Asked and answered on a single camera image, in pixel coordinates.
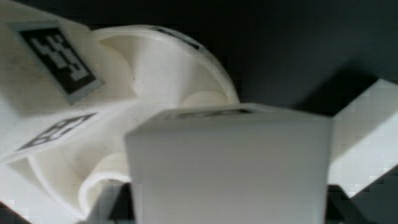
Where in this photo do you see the white stool leg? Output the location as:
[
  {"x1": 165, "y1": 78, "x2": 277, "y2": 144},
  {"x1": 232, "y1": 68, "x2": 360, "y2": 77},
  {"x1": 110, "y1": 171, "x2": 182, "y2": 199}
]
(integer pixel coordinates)
[
  {"x1": 124, "y1": 104, "x2": 332, "y2": 224},
  {"x1": 0, "y1": 0, "x2": 140, "y2": 164}
]

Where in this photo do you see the white U-shaped fence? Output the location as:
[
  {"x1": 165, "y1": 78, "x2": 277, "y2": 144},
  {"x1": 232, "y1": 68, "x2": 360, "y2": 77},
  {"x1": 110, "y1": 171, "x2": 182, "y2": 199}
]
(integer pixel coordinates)
[{"x1": 328, "y1": 79, "x2": 398, "y2": 197}]

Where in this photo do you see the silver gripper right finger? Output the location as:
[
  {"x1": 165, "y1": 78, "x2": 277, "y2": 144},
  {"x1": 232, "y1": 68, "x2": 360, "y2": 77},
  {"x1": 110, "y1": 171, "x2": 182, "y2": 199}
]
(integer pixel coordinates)
[{"x1": 325, "y1": 185, "x2": 372, "y2": 224}]

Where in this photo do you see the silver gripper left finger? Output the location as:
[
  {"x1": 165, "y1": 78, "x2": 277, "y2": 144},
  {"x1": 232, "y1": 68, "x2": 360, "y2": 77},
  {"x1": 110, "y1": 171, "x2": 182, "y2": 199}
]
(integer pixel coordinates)
[{"x1": 78, "y1": 183, "x2": 133, "y2": 224}]

